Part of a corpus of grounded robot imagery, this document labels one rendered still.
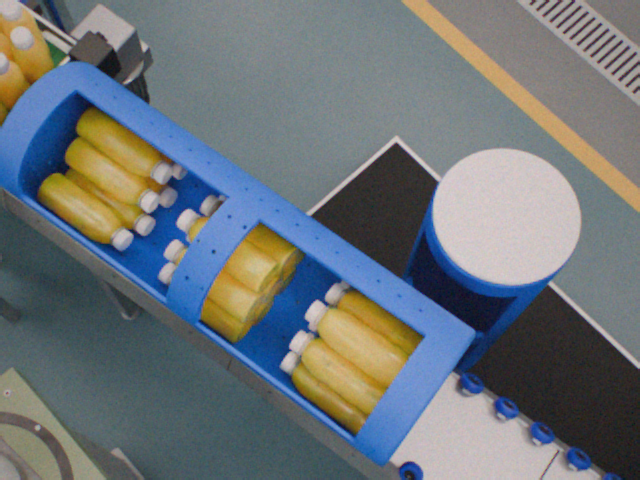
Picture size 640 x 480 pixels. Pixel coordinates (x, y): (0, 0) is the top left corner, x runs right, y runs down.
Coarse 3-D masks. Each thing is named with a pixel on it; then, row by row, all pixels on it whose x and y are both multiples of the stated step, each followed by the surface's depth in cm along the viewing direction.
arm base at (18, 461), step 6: (0, 438) 157; (0, 444) 156; (6, 444) 157; (0, 450) 155; (6, 450) 155; (12, 450) 156; (6, 456) 153; (12, 456) 155; (18, 456) 156; (12, 462) 152; (18, 462) 154; (24, 462) 155; (18, 468) 152; (24, 468) 154; (30, 468) 155; (24, 474) 153; (30, 474) 154; (36, 474) 155
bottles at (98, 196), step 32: (96, 160) 171; (64, 192) 172; (96, 192) 176; (128, 192) 170; (160, 192) 177; (96, 224) 170; (128, 224) 176; (352, 288) 166; (224, 320) 164; (256, 320) 170; (320, 384) 160; (352, 416) 159
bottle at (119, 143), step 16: (96, 112) 170; (80, 128) 170; (96, 128) 169; (112, 128) 168; (96, 144) 170; (112, 144) 168; (128, 144) 167; (144, 144) 168; (128, 160) 168; (144, 160) 167; (160, 160) 169; (144, 176) 169
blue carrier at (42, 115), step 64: (64, 64) 165; (64, 128) 177; (128, 128) 160; (192, 192) 181; (256, 192) 158; (128, 256) 175; (192, 256) 152; (320, 256) 152; (192, 320) 159; (448, 320) 152; (384, 448) 148
